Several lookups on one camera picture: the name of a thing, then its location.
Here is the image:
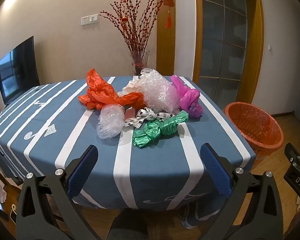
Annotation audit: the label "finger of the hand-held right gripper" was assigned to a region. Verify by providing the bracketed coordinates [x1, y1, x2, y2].
[284, 142, 300, 167]

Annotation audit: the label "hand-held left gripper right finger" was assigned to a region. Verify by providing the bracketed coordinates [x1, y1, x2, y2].
[200, 143, 283, 240]

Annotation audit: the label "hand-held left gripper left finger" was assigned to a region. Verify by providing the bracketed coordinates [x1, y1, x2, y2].
[16, 144, 110, 240]

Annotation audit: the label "orange plastic waste basket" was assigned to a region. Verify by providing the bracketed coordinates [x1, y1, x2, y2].
[224, 102, 284, 165]

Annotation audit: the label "magenta plastic bag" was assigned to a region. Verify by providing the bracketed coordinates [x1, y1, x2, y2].
[170, 75, 203, 118]

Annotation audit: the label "orange plastic bag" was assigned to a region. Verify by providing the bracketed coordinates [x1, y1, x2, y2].
[78, 68, 146, 110]

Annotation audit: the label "white paw-print plastic bag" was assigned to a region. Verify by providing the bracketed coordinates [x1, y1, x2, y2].
[124, 107, 177, 128]

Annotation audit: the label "large bubble wrap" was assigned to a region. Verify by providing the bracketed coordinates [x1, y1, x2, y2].
[136, 68, 181, 113]

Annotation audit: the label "blue white striped tablecloth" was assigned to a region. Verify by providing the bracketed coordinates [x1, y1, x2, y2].
[0, 75, 257, 228]

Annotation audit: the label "small clear plastic bag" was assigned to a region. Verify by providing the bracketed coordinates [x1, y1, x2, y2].
[97, 104, 125, 140]

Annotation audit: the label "green plastic bag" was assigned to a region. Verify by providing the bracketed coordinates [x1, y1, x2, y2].
[132, 110, 189, 148]

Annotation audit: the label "black flat television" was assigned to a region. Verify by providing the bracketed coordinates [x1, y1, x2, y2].
[0, 36, 40, 105]

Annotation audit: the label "clear glass vase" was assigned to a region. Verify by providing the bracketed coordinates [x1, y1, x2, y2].
[129, 50, 150, 76]

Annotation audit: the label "frosted glass sliding door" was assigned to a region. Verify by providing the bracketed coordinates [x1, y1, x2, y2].
[198, 0, 248, 105]

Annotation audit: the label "red berry branches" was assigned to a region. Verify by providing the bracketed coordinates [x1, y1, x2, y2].
[99, 0, 164, 55]

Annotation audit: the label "red hanging knot ornament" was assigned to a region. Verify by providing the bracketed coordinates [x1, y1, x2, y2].
[162, 0, 175, 29]

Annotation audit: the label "wooden door frame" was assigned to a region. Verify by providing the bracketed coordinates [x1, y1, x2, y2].
[192, 0, 265, 115]

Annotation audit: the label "white wall switch panel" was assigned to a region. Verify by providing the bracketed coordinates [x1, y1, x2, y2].
[81, 15, 99, 26]

